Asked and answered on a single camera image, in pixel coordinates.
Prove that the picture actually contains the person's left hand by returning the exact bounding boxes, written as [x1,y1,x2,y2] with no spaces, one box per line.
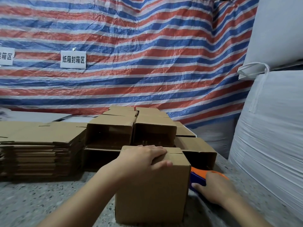
[104,145,173,186]

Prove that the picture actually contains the person's right hand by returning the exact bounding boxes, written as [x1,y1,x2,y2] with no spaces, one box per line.
[191,171,238,207]

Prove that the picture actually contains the orange blue tape dispenser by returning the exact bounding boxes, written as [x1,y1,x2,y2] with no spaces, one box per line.
[189,166,229,193]

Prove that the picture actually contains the brown cardboard carton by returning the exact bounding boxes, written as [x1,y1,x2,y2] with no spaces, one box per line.
[115,146,191,226]

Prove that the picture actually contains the person's right forearm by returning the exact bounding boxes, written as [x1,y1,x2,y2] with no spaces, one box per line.
[222,194,273,227]

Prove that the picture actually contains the person's left forearm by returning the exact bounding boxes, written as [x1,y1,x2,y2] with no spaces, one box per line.
[37,163,123,227]

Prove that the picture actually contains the grey woven sack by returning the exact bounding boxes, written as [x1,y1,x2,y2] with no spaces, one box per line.
[189,119,238,159]

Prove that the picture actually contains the pile of open cardboard boxes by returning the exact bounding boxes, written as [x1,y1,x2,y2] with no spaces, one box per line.
[82,106,217,172]

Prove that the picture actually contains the white woven bulk bag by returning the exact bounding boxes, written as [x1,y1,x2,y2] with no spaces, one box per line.
[237,0,303,80]
[228,70,303,214]

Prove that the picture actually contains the white flat board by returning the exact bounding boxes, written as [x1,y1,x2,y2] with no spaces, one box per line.
[54,115,100,123]
[0,111,73,123]

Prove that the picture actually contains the red blue striped tarp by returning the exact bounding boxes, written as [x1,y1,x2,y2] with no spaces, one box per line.
[0,0,260,129]

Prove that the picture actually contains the stack of flattened cardboard sheets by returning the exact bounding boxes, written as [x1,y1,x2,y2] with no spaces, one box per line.
[0,121,87,182]

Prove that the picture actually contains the white paper sign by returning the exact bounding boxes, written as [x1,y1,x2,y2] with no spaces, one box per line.
[60,50,87,69]
[0,47,15,66]

